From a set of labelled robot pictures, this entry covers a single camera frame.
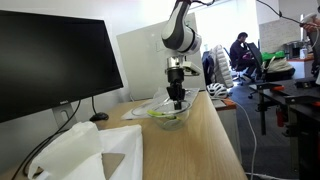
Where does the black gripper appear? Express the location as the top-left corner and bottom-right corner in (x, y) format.
(167, 68), (185, 110)

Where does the clear glass bowl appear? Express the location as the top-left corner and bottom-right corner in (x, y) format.
(149, 100), (191, 130)

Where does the yellow green marker pen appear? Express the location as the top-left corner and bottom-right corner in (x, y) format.
(147, 110), (176, 119)

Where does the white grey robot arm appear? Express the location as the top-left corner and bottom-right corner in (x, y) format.
(161, 0), (202, 110)

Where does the white bicycle helmet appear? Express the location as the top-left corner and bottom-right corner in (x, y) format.
(207, 83), (228, 98)

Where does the white puffy jacket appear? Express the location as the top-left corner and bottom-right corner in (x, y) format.
(210, 45), (233, 88)

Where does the white whiteboard panel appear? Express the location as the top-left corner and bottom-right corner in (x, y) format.
(116, 12), (207, 101)

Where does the seated person in dark clothes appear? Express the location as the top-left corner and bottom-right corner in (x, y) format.
(229, 32), (256, 81)

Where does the black computer mouse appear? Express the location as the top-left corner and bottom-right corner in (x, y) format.
(89, 112), (109, 122)

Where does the silver monitor stand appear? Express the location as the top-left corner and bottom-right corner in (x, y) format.
(52, 104), (77, 130)

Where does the black workbench with clamps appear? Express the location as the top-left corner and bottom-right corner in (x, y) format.
(250, 77), (320, 180)

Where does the black computer monitor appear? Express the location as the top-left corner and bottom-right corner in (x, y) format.
(0, 10), (123, 122)

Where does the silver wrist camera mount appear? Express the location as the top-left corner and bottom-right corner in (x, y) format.
(165, 56), (202, 76)

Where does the white cable on floor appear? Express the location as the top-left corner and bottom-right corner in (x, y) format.
(227, 98), (300, 180)

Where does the black monitor cable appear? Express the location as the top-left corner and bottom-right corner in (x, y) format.
(11, 99), (82, 180)

